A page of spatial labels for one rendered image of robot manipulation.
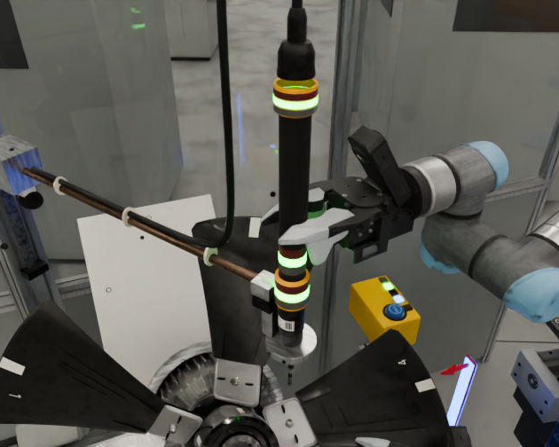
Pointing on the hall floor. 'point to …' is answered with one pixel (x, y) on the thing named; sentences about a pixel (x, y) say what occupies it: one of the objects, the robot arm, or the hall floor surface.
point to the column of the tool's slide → (14, 262)
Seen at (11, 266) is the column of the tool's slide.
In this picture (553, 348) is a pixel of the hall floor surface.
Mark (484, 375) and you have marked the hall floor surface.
